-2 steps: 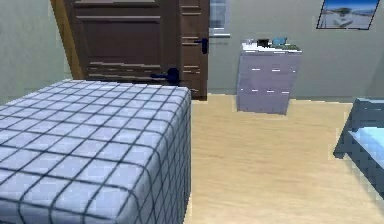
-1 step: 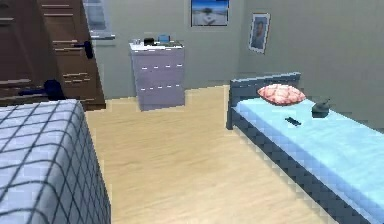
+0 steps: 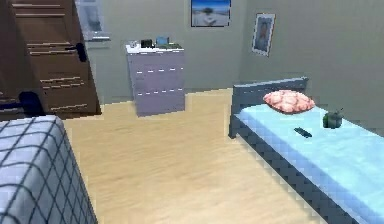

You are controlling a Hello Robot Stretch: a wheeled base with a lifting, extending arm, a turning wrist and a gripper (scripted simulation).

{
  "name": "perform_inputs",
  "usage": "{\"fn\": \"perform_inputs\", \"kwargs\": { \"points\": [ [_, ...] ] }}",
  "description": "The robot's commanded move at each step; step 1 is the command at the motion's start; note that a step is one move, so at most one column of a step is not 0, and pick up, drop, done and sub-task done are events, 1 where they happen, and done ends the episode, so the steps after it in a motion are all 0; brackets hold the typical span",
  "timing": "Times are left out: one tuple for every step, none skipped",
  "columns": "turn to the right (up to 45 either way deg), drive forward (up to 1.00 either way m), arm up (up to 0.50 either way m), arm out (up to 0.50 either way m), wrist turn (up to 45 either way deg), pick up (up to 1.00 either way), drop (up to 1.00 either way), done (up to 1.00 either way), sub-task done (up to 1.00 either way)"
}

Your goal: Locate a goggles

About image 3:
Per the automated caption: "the black door handle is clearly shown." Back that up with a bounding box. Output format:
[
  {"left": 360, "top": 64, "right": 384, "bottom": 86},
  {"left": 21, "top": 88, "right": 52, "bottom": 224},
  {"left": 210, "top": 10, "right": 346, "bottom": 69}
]
[{"left": 65, "top": 42, "right": 88, "bottom": 63}]

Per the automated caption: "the lilac chest of drawers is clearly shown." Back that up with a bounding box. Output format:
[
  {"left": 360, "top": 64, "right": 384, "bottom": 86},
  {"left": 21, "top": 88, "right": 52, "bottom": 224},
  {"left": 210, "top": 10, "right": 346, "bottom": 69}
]
[{"left": 125, "top": 43, "right": 186, "bottom": 118}]

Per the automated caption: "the grey framed portrait picture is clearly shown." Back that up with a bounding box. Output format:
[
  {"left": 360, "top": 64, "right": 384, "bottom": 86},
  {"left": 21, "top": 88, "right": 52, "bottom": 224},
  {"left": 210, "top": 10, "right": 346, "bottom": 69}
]
[{"left": 251, "top": 12, "right": 277, "bottom": 58}]

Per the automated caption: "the brown wooden room door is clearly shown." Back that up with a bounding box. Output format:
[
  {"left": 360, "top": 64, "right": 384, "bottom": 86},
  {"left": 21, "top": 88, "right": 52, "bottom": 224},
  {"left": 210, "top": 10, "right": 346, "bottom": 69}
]
[{"left": 0, "top": 0, "right": 102, "bottom": 122}]

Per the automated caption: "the dark blue door handle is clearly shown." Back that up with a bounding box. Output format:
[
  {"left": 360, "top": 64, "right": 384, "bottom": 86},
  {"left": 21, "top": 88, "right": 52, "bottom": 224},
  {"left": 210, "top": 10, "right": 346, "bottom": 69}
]
[{"left": 0, "top": 91, "right": 45, "bottom": 116}]

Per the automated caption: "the window with white sill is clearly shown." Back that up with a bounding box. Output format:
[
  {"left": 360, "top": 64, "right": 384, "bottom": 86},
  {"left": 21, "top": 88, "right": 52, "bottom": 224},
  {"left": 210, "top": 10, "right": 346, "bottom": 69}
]
[{"left": 75, "top": 0, "right": 111, "bottom": 42}]

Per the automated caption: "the pink pillow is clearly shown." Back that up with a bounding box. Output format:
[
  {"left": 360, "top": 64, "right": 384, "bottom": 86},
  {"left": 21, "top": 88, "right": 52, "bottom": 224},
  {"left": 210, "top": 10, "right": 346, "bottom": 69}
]
[{"left": 262, "top": 89, "right": 316, "bottom": 115}]

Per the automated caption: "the grey bed with blue sheet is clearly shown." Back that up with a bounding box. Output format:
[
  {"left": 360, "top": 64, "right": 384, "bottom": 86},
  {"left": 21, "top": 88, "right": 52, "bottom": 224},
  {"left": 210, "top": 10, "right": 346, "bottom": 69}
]
[{"left": 228, "top": 76, "right": 384, "bottom": 224}]

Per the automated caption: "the blue box object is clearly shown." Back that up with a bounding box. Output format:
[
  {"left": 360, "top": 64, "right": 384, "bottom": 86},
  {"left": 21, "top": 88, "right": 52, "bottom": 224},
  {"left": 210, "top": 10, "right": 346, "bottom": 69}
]
[{"left": 155, "top": 35, "right": 170, "bottom": 47}]

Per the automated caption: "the black remote control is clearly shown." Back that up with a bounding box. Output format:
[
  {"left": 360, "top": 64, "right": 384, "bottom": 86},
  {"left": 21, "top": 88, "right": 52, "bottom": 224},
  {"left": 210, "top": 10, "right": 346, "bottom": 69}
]
[{"left": 293, "top": 126, "right": 314, "bottom": 139}]

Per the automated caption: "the blue sky framed picture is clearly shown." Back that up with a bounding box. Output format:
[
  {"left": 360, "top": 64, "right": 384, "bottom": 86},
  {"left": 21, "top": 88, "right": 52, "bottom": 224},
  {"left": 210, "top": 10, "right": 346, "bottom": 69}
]
[{"left": 190, "top": 0, "right": 232, "bottom": 28}]

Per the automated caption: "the green round object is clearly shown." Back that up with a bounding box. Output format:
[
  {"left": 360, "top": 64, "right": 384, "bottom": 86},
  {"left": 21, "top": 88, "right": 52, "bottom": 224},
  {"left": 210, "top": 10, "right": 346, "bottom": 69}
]
[{"left": 322, "top": 108, "right": 345, "bottom": 130}]

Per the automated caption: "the white checked bed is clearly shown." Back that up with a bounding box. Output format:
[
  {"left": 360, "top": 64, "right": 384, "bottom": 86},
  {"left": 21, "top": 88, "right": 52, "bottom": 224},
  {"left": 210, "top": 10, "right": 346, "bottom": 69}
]
[{"left": 0, "top": 114, "right": 99, "bottom": 224}]

